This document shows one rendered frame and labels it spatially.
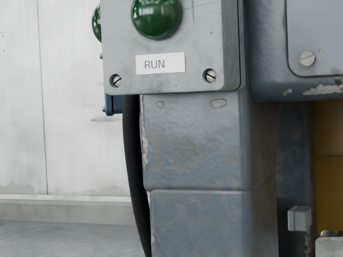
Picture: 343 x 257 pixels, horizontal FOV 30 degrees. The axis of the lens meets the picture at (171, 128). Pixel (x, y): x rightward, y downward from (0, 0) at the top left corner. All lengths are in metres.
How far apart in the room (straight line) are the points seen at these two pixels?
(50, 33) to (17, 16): 0.43
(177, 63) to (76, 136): 6.10
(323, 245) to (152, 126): 0.21
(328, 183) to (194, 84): 0.36
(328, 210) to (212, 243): 0.30
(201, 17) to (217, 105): 0.07
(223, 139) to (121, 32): 0.09
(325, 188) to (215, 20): 0.37
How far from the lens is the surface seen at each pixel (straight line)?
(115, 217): 6.32
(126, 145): 0.45
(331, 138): 0.64
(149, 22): 0.35
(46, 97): 6.62
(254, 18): 0.40
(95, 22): 0.40
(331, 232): 0.58
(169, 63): 0.36
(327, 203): 0.69
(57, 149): 6.58
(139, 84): 0.37
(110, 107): 0.87
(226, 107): 0.40
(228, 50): 0.36
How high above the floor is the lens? 1.24
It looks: 3 degrees down
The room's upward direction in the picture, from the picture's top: 2 degrees counter-clockwise
